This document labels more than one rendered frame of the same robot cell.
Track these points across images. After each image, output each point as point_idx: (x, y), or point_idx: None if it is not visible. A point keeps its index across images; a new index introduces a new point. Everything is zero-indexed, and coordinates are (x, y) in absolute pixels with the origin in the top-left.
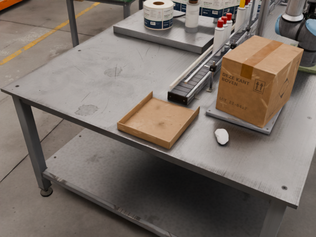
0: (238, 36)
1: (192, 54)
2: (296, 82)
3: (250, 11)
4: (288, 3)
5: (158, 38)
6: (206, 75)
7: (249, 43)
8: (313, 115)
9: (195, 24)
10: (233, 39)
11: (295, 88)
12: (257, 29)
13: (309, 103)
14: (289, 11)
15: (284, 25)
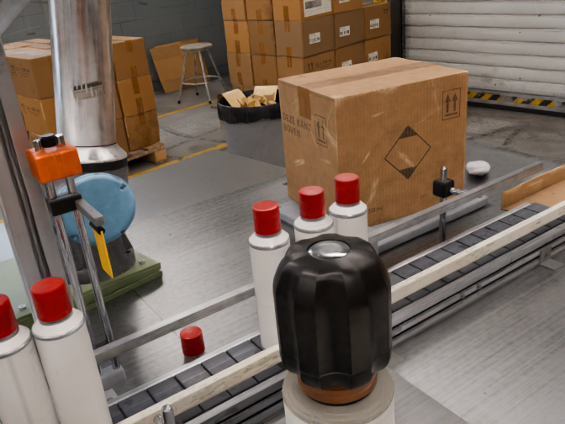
0: (139, 400)
1: None
2: (202, 239)
3: (94, 264)
4: (109, 105)
5: None
6: (446, 243)
7: (378, 84)
8: (273, 185)
9: None
10: (190, 384)
11: (228, 227)
12: None
13: (250, 200)
14: (115, 129)
15: (128, 180)
